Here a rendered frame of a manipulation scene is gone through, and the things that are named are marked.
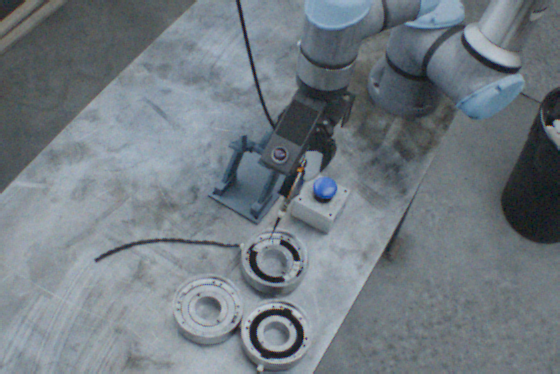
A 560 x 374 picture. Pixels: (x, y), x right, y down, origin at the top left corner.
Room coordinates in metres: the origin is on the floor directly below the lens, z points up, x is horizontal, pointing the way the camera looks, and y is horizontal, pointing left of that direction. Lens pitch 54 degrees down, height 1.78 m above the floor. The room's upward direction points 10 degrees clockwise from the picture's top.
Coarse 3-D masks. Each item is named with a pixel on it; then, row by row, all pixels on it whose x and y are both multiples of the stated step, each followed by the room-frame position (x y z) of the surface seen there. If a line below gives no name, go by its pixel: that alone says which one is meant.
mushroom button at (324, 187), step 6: (318, 180) 0.70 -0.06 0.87; (324, 180) 0.70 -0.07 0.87; (330, 180) 0.70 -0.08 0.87; (318, 186) 0.68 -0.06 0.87; (324, 186) 0.68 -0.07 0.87; (330, 186) 0.69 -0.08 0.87; (336, 186) 0.69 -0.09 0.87; (318, 192) 0.67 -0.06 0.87; (324, 192) 0.67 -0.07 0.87; (330, 192) 0.68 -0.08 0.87; (324, 198) 0.67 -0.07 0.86
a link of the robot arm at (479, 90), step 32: (512, 0) 0.91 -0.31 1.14; (544, 0) 0.90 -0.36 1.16; (480, 32) 0.91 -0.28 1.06; (512, 32) 0.89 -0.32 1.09; (448, 64) 0.90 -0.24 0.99; (480, 64) 0.87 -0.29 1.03; (512, 64) 0.87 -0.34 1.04; (448, 96) 0.88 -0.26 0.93; (480, 96) 0.84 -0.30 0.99; (512, 96) 0.88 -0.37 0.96
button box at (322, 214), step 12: (312, 180) 0.72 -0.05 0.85; (300, 192) 0.69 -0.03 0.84; (312, 192) 0.69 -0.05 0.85; (336, 192) 0.70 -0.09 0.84; (348, 192) 0.70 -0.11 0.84; (300, 204) 0.66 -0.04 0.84; (312, 204) 0.67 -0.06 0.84; (324, 204) 0.67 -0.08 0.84; (336, 204) 0.68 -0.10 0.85; (300, 216) 0.66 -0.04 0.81; (312, 216) 0.66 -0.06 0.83; (324, 216) 0.65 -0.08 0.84; (336, 216) 0.66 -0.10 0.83; (324, 228) 0.65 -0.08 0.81
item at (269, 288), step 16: (256, 240) 0.59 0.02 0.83; (288, 240) 0.60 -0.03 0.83; (272, 256) 0.58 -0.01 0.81; (288, 256) 0.57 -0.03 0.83; (304, 256) 0.58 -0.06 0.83; (272, 272) 0.54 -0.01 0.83; (288, 272) 0.54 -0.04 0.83; (304, 272) 0.54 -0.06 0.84; (256, 288) 0.51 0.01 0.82; (272, 288) 0.51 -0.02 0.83; (288, 288) 0.52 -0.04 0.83
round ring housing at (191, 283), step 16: (192, 288) 0.49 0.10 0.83; (224, 288) 0.50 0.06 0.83; (176, 304) 0.45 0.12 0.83; (192, 304) 0.46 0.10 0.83; (208, 304) 0.48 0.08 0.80; (224, 304) 0.47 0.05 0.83; (240, 304) 0.47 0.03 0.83; (176, 320) 0.43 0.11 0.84; (208, 320) 0.44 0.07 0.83; (240, 320) 0.45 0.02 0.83; (192, 336) 0.41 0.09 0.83; (208, 336) 0.41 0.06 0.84; (224, 336) 0.42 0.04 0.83
